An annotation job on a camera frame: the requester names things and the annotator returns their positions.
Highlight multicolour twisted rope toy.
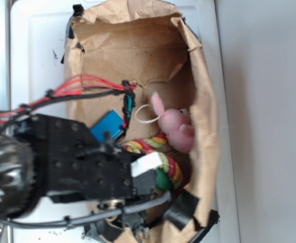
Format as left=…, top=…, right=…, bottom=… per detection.
left=122, top=132, right=187, bottom=196

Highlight blue rectangular block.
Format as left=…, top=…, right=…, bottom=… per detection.
left=90, top=110, right=123, bottom=142

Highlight grey braided cable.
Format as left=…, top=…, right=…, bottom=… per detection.
left=6, top=191, right=173, bottom=230

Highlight red wire bundle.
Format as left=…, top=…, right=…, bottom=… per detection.
left=0, top=73, right=137, bottom=130

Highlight brown paper bag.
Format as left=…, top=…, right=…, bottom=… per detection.
left=64, top=1, right=220, bottom=242

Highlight green wooden wedge block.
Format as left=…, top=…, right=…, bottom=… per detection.
left=156, top=168, right=173, bottom=191

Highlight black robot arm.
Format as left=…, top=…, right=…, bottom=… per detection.
left=0, top=114, right=171, bottom=233

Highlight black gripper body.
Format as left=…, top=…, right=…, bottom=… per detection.
left=92, top=194, right=157, bottom=239

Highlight pink plush bunny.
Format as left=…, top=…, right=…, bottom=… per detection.
left=135, top=91, right=195, bottom=154

